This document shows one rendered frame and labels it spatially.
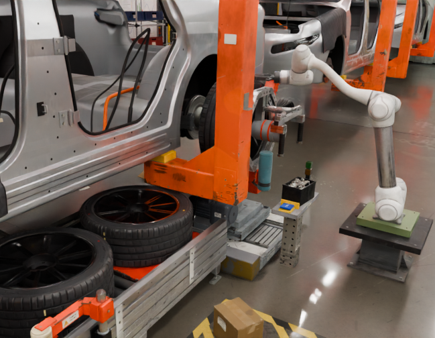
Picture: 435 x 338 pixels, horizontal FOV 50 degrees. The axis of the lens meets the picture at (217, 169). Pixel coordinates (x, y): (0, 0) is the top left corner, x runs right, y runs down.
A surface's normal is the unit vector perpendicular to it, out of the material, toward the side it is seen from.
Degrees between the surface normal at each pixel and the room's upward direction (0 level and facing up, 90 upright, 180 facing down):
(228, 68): 90
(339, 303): 0
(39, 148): 91
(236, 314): 0
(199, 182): 90
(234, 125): 90
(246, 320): 0
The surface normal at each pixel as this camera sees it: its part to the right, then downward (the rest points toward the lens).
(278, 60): -0.23, 0.34
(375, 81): -0.49, 0.28
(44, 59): 0.87, 0.15
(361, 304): 0.03, -0.94
